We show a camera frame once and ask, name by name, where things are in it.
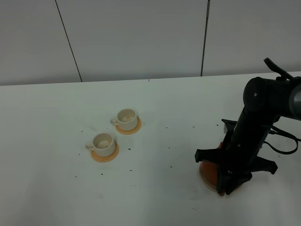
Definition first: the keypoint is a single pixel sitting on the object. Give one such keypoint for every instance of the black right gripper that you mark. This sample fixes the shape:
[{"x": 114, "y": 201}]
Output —
[{"x": 241, "y": 147}]

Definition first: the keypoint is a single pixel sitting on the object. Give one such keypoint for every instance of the brown clay teapot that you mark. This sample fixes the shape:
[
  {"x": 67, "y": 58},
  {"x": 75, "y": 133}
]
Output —
[{"x": 211, "y": 175}]

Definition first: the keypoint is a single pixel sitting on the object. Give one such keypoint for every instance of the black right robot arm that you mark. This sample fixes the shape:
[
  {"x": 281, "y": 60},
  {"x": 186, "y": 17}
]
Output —
[{"x": 280, "y": 97}]

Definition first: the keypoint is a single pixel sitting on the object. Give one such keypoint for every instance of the far orange coaster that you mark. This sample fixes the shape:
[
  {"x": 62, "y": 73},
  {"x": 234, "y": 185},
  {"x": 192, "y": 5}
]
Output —
[{"x": 139, "y": 124}]

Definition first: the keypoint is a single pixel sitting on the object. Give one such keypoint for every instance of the orange coaster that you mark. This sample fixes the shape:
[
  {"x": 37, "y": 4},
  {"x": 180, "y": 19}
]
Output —
[
  {"x": 139, "y": 124},
  {"x": 97, "y": 158}
]

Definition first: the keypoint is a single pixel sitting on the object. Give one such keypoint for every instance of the far white teacup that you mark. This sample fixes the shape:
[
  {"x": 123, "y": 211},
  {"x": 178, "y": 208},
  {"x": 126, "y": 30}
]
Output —
[{"x": 125, "y": 119}]

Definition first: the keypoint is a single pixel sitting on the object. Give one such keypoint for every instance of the white teacup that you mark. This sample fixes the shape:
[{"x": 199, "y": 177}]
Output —
[
  {"x": 125, "y": 119},
  {"x": 102, "y": 144}
]

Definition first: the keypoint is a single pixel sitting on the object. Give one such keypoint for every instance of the near white teacup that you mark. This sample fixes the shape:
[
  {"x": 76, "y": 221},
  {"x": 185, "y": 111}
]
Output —
[{"x": 102, "y": 144}]

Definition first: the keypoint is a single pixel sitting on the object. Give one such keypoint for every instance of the near orange coaster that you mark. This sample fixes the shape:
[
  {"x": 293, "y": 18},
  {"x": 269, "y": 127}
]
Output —
[{"x": 97, "y": 158}]

